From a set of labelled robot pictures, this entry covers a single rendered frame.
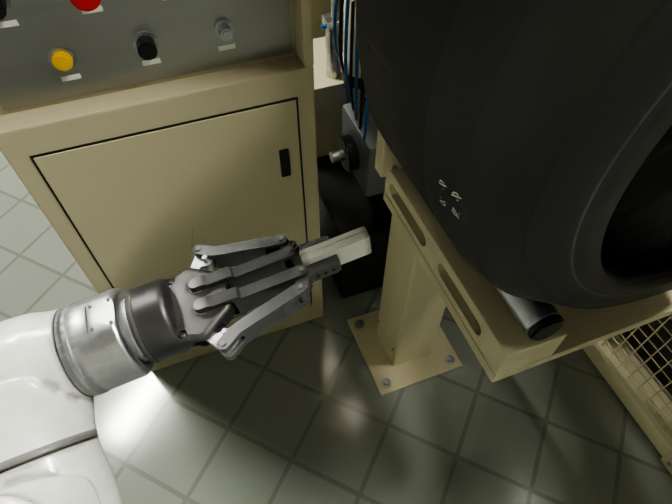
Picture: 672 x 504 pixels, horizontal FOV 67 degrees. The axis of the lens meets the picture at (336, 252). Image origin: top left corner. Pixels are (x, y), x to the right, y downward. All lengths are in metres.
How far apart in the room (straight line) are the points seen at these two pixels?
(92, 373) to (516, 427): 1.27
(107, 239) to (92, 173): 0.18
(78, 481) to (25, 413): 0.07
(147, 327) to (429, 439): 1.13
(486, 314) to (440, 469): 0.87
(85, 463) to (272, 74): 0.70
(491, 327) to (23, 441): 0.51
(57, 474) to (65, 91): 0.66
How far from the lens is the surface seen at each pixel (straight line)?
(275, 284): 0.48
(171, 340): 0.49
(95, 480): 0.52
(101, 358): 0.49
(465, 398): 1.58
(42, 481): 0.50
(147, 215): 1.12
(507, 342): 0.66
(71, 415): 0.52
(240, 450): 1.51
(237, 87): 0.96
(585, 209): 0.39
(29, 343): 0.51
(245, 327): 0.47
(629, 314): 0.83
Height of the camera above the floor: 1.42
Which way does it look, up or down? 52 degrees down
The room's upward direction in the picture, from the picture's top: straight up
